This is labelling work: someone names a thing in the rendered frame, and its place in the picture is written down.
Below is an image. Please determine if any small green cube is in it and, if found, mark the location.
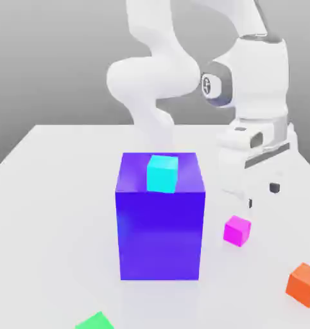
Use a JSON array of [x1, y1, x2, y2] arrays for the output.
[[74, 310, 115, 329]]

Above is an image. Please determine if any small cyan cube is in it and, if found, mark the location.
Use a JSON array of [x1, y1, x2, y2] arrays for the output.
[[146, 154, 179, 194]]

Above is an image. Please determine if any large purple box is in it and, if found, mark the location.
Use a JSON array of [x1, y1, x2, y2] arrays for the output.
[[114, 152, 206, 281]]

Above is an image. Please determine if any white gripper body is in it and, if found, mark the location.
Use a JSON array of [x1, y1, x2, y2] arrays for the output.
[[218, 132, 300, 197]]

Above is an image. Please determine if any small magenta cube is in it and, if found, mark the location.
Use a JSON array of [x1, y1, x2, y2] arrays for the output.
[[223, 215, 252, 248]]

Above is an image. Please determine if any small orange cube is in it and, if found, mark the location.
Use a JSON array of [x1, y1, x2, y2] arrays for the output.
[[284, 262, 310, 308]]

